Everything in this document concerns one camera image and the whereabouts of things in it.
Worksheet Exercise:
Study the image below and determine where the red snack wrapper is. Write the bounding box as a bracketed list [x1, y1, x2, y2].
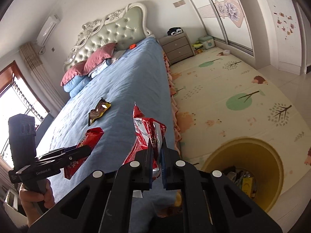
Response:
[64, 127, 104, 179]

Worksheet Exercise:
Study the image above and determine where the red snack bag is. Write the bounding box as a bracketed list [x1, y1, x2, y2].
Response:
[123, 104, 167, 180]

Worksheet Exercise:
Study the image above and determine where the yellow trash bin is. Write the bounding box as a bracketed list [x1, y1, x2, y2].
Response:
[201, 137, 284, 212]

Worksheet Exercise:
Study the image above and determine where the person's left hand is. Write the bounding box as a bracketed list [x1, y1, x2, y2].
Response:
[19, 179, 55, 227]

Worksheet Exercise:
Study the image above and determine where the light blue folded blanket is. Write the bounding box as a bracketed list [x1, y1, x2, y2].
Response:
[63, 75, 91, 98]

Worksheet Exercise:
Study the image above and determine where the brown yellow snack wrapper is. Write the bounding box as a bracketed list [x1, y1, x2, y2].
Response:
[88, 98, 111, 126]

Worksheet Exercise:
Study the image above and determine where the beige curtain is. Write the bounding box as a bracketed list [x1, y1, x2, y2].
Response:
[19, 42, 65, 111]

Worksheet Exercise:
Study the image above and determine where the blue bed cover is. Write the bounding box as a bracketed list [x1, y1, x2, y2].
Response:
[36, 36, 182, 232]

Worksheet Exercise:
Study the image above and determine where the floral bed skirt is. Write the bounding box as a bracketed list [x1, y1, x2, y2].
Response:
[162, 51, 182, 156]

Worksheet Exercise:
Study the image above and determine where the pink pillow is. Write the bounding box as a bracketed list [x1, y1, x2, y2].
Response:
[83, 43, 116, 74]
[61, 61, 87, 89]

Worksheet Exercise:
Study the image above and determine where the cartoon tree play mat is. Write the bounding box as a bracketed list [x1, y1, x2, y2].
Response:
[167, 46, 311, 224]

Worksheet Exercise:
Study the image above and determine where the green tufted headboard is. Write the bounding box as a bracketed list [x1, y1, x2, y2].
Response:
[63, 3, 154, 72]

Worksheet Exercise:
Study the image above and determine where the grey bedside nightstand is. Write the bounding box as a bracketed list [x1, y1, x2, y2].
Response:
[158, 33, 195, 65]

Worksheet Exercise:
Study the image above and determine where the mint green storage box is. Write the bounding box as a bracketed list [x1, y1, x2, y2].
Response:
[198, 35, 215, 50]

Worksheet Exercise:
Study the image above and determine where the black white item on nightstand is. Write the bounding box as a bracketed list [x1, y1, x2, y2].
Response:
[167, 27, 183, 36]

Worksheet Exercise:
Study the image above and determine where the sliding wardrobe with flower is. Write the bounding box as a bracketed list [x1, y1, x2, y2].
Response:
[191, 0, 253, 56]

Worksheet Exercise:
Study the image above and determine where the white cabinet with stickers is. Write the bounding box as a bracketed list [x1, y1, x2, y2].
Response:
[257, 0, 302, 75]

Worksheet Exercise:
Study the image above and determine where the white wall air conditioner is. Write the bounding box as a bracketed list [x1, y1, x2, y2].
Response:
[36, 15, 60, 47]

